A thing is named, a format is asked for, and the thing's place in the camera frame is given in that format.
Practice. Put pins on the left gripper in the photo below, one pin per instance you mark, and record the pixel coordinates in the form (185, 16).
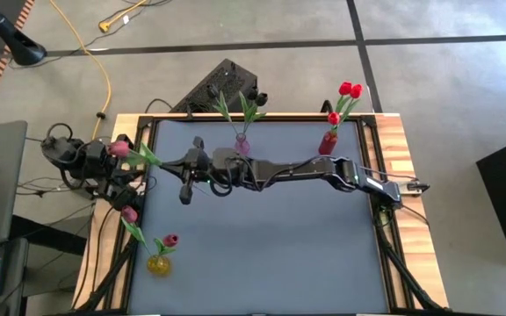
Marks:
(117, 172)

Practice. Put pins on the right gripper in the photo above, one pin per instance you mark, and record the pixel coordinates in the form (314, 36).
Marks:
(218, 167)

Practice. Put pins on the black artificial tulip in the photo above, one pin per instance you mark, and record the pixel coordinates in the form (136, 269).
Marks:
(261, 99)
(212, 91)

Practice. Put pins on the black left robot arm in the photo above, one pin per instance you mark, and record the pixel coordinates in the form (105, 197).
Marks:
(86, 158)

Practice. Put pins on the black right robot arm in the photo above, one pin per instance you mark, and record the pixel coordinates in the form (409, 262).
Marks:
(301, 171)

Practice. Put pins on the purple glass vase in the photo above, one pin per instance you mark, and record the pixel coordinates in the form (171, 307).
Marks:
(241, 141)

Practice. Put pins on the yellow glass vase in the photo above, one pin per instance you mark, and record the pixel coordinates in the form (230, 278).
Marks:
(158, 267)

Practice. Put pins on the red ribbed glass vase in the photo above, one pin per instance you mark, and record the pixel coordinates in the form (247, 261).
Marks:
(327, 147)

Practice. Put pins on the black computer tower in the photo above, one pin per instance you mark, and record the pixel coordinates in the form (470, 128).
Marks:
(209, 79)

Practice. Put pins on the grey table mat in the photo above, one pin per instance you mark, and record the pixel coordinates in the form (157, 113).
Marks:
(279, 241)

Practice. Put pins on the black floor stand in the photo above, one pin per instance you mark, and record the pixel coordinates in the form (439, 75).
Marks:
(20, 48)

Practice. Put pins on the black metal table frame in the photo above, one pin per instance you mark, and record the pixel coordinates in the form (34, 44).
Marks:
(279, 117)

